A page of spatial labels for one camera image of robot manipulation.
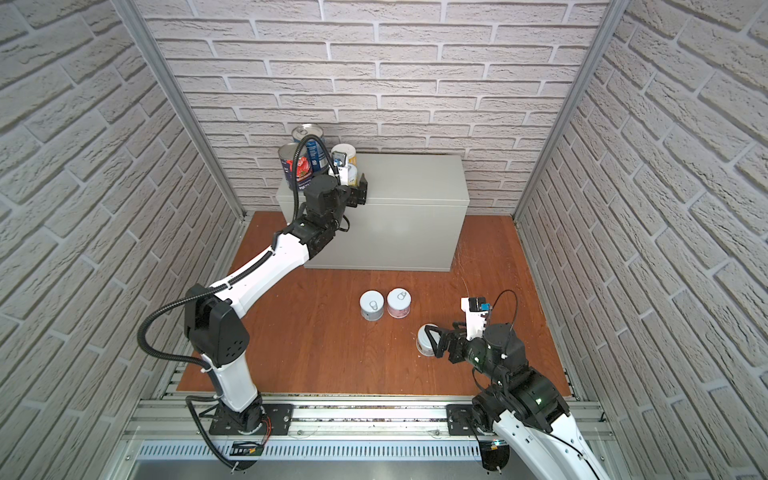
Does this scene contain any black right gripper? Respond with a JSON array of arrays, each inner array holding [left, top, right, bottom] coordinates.
[[428, 320, 508, 391]]

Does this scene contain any yellow label pull-tab can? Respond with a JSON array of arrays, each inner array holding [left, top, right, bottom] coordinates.
[[339, 164, 358, 187]]

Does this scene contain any blue label tin can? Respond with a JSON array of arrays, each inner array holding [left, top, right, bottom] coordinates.
[[291, 123, 328, 172]]

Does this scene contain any white lid small can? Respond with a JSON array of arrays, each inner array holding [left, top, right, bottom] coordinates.
[[331, 143, 357, 168]]

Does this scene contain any dark tomato label can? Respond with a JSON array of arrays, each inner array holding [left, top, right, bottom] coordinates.
[[278, 142, 314, 190]]

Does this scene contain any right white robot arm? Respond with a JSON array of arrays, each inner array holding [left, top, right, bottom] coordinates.
[[425, 324, 609, 479]]

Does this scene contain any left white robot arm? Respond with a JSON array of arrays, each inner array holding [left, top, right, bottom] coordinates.
[[184, 175, 368, 434]]

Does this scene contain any plain lid silver can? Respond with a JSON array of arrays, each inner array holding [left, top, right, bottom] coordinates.
[[417, 324, 434, 357]]

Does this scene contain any pink label pull-tab can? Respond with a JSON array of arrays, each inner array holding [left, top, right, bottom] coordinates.
[[387, 287, 412, 319]]

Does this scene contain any grey label pull-tab can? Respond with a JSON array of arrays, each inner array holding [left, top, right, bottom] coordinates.
[[359, 290, 386, 322]]

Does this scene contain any grey metal cabinet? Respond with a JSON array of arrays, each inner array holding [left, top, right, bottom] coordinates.
[[305, 153, 470, 272]]

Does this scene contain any perforated white vent strip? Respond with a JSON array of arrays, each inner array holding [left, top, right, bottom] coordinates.
[[136, 440, 481, 462]]

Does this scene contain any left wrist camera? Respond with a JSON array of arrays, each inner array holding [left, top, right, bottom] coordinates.
[[331, 150, 357, 186]]

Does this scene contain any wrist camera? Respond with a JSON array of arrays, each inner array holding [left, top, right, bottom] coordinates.
[[461, 297, 491, 340], [331, 150, 357, 186]]

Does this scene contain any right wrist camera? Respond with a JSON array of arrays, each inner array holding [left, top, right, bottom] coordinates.
[[461, 297, 491, 340]]

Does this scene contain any left black corrugated cable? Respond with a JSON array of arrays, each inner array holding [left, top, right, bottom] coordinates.
[[136, 134, 328, 469]]

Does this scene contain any left aluminium corner post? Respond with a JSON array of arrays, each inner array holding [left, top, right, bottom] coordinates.
[[112, 0, 247, 221]]

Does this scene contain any aluminium corner post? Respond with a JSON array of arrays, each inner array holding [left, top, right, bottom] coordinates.
[[511, 0, 631, 221], [112, 0, 247, 221]]

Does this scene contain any front aluminium mounting rail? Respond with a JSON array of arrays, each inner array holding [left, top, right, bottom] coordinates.
[[128, 394, 601, 442]]

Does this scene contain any right aluminium corner post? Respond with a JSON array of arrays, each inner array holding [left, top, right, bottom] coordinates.
[[511, 0, 631, 221]]

